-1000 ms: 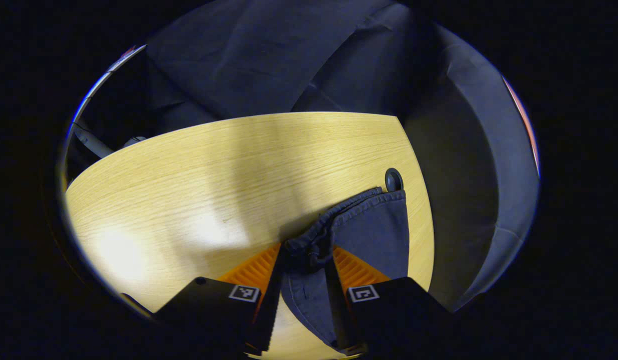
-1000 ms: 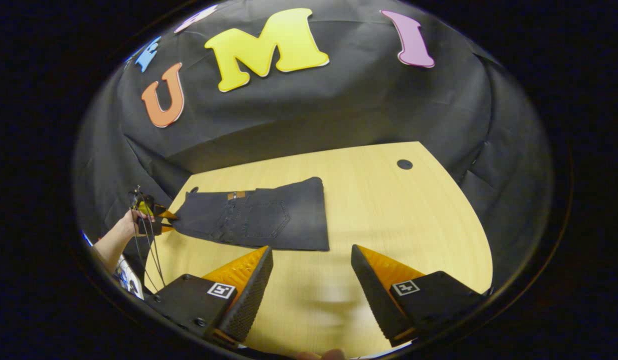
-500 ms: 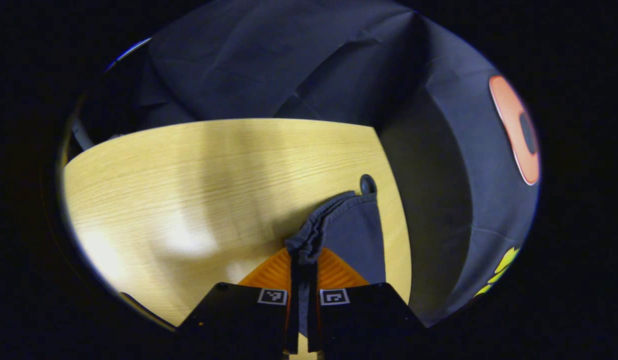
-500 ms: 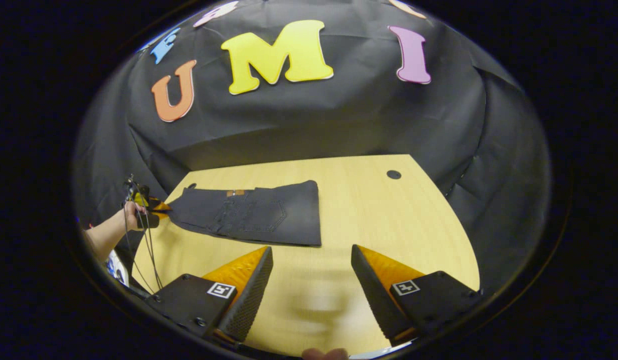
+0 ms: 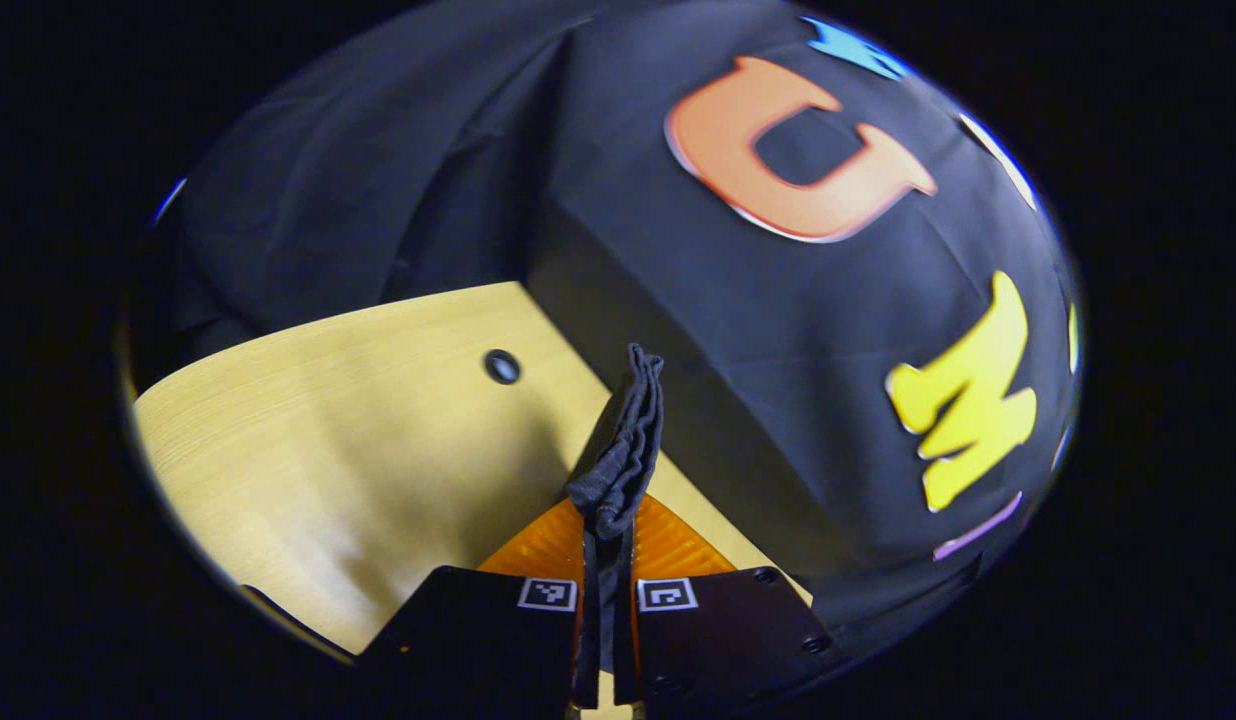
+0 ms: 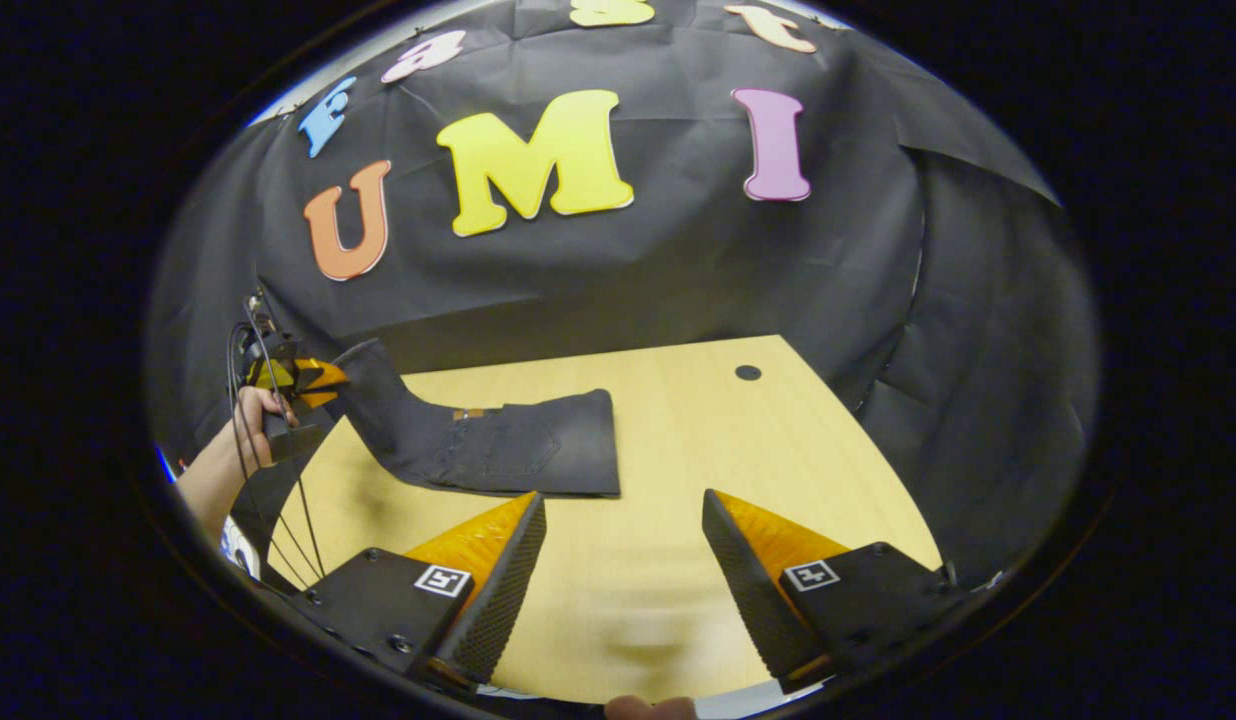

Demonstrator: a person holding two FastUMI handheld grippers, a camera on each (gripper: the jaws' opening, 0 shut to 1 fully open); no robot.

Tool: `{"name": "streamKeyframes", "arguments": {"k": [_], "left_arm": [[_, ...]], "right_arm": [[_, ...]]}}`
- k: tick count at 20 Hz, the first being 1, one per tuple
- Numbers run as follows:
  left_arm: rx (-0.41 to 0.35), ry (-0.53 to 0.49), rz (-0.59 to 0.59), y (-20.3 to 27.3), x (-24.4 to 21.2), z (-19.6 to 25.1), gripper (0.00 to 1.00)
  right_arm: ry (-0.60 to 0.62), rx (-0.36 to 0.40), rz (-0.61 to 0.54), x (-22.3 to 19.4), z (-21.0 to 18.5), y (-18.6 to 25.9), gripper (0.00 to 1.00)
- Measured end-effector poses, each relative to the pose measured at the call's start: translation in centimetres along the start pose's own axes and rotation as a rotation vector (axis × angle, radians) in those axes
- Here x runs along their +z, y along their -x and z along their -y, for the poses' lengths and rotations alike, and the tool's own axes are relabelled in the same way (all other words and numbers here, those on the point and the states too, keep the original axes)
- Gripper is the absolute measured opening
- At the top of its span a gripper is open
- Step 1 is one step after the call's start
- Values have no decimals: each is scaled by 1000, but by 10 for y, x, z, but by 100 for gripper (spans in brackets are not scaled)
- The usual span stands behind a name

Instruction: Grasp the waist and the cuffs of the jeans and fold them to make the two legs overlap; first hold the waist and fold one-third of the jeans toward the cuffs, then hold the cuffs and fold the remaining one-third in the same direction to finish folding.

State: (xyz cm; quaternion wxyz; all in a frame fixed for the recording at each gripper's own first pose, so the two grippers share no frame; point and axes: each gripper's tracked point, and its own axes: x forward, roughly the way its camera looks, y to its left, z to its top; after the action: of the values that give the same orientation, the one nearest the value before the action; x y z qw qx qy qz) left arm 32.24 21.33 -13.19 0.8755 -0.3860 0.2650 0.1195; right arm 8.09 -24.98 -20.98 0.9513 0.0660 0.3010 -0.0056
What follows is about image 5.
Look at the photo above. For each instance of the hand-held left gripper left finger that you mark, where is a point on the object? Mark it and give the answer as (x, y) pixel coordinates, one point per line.
(478, 630)

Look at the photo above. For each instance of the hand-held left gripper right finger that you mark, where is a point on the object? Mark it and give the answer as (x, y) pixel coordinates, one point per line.
(718, 630)

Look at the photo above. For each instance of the dark grey jeans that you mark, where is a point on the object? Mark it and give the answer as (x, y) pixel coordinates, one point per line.
(623, 450)

